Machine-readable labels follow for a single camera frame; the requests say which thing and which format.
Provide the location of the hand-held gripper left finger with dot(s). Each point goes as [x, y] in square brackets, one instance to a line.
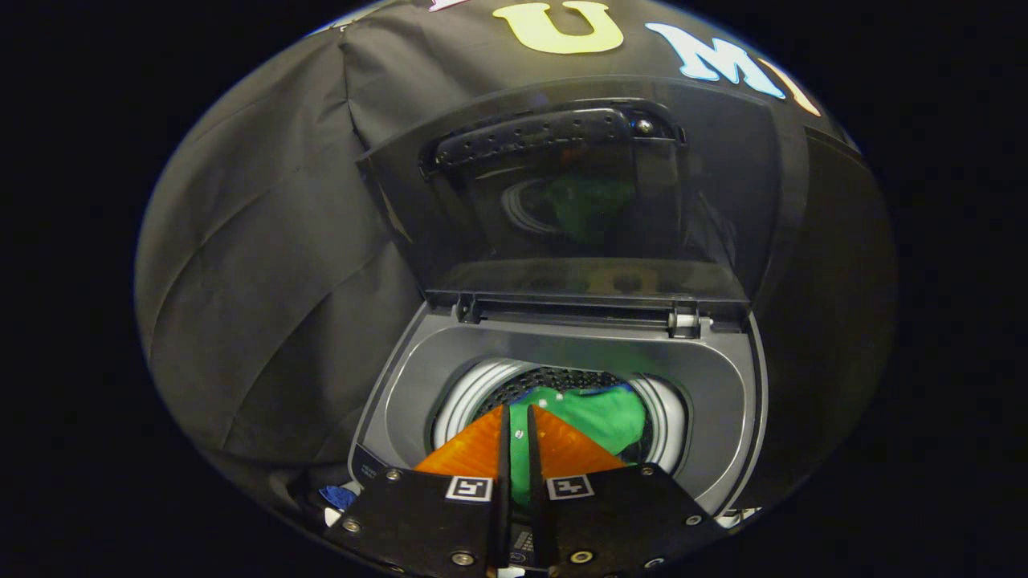
[503, 514]

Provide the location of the green polo shirt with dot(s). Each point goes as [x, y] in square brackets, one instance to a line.
[602, 417]

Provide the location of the dark washing machine lid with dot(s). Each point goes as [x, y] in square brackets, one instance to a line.
[723, 201]

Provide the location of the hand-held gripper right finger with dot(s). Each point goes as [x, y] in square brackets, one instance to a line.
[536, 514]

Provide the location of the black backdrop cloth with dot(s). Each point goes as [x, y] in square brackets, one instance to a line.
[265, 257]

